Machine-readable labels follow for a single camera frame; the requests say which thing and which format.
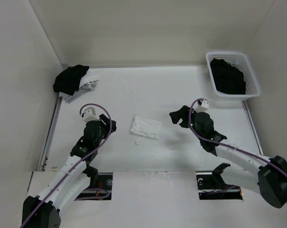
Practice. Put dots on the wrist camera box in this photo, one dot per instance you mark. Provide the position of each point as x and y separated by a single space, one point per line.
202 106
89 114

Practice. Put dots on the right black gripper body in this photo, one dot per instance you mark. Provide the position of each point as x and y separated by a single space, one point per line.
193 118

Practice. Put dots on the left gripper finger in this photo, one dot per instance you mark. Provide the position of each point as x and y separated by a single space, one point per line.
112 126
105 121

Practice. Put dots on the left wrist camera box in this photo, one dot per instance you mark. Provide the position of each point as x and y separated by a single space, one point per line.
89 114

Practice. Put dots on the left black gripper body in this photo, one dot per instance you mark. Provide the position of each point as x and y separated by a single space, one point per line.
99 139

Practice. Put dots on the black tank top in basket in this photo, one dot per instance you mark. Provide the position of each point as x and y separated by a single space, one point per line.
227 79

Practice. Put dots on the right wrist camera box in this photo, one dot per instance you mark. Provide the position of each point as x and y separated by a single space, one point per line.
202 106

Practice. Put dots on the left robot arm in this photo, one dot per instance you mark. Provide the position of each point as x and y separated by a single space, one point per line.
46 208

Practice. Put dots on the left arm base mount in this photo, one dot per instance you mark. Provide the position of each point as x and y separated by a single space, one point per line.
101 189

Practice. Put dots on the folded white tank top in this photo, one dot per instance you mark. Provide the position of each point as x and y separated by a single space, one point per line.
89 81

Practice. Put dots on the folded grey tank top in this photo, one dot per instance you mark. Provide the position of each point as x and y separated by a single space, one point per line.
69 98

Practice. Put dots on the white tank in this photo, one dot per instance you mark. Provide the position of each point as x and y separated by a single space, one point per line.
146 128
89 81

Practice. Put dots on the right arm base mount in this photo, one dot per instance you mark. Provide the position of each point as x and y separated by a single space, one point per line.
212 187

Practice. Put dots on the white plastic basket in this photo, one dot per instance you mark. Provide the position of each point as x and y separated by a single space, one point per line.
241 62

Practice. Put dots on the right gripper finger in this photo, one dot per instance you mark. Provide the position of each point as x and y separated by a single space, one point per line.
175 116
185 122

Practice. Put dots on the folded black tank top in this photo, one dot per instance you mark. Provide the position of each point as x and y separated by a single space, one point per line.
68 81

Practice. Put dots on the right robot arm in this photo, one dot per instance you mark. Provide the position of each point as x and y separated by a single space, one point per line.
261 174

